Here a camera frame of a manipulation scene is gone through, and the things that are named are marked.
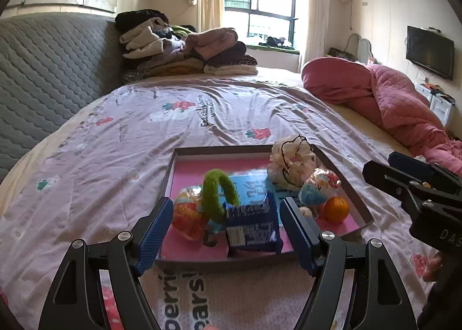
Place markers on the white storage cabinet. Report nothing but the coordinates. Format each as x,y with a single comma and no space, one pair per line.
438,106

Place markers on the pink and blue book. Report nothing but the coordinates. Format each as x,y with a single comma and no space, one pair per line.
187,171

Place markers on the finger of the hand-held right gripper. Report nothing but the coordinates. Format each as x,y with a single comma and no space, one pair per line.
386,176
411,165

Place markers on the dark clothing heap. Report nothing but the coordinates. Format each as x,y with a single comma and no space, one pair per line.
274,41

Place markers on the blue snack packet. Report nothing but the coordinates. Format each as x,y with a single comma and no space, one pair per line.
252,232

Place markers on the pile of folded clothes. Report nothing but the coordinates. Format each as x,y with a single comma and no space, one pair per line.
180,55

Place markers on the red candy packet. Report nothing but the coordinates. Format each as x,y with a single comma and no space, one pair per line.
187,218

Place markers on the pink shallow cardboard tray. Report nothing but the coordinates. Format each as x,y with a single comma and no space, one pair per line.
223,265

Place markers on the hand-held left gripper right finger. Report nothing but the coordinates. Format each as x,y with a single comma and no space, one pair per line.
297,236

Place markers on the pink quilted blanket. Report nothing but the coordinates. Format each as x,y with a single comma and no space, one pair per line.
379,95

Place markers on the person's right forearm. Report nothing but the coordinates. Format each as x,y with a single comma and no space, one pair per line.
447,303

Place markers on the black television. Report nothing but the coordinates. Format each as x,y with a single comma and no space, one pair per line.
429,52

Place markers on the grey quilted headboard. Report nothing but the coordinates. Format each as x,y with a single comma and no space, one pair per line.
47,80

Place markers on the beige hair scrunchie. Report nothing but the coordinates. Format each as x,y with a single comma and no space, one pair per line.
288,167

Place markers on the strawberry print bedsheet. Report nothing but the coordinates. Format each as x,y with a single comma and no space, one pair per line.
108,156

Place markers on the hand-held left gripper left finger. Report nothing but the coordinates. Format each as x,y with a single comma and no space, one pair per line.
155,238

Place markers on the small white toy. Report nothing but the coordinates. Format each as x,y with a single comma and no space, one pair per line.
307,211

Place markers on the orange mandarin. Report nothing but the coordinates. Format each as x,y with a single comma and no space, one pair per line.
337,210

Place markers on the person's right hand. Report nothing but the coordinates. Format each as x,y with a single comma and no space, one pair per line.
434,268

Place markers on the white curved chair back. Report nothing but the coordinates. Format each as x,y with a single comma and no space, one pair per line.
362,50

